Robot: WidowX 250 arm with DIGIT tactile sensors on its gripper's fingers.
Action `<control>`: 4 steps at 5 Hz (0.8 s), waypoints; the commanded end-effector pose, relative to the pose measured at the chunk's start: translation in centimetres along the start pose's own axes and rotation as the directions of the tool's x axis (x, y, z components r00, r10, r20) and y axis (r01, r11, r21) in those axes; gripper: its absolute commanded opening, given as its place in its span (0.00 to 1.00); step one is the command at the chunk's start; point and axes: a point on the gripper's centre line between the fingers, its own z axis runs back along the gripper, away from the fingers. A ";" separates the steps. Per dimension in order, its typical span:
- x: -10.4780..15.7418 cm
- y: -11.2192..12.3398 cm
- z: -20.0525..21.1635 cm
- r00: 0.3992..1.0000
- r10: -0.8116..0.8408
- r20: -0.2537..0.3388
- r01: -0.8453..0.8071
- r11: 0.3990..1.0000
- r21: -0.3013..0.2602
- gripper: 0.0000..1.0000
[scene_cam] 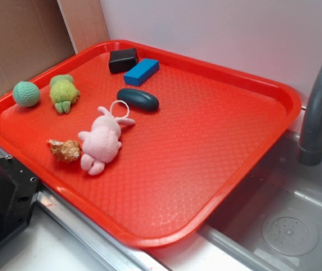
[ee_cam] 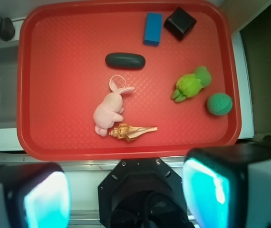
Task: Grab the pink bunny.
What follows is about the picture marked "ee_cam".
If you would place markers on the golden conch shell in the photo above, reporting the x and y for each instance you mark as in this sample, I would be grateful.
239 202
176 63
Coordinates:
130 133

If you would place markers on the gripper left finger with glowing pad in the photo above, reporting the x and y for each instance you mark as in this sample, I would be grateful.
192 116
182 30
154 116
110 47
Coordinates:
34 195

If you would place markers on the black cube block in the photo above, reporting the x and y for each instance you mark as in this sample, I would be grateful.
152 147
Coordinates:
180 23

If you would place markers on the green fuzzy toy creature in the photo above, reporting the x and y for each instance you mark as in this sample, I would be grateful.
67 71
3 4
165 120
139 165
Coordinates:
189 85

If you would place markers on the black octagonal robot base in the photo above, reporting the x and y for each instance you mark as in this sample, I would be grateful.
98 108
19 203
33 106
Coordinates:
143 193

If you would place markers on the white side panel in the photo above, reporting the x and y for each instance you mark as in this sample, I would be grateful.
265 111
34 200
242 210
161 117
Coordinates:
247 128

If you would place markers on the red plastic tray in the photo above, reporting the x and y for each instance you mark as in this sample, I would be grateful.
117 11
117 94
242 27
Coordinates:
63 77

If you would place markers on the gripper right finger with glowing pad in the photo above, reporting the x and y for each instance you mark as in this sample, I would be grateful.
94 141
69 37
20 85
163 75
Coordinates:
229 186

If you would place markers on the pink plush bunny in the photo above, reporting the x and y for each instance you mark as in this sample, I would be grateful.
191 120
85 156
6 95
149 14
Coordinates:
110 110

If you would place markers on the green dimpled ball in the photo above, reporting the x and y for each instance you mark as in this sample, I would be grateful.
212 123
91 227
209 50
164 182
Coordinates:
219 104

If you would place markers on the blue rectangular block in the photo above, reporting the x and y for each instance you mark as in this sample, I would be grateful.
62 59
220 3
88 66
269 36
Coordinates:
153 28

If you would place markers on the dark green oval stone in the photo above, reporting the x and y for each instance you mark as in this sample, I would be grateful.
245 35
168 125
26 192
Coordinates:
125 60

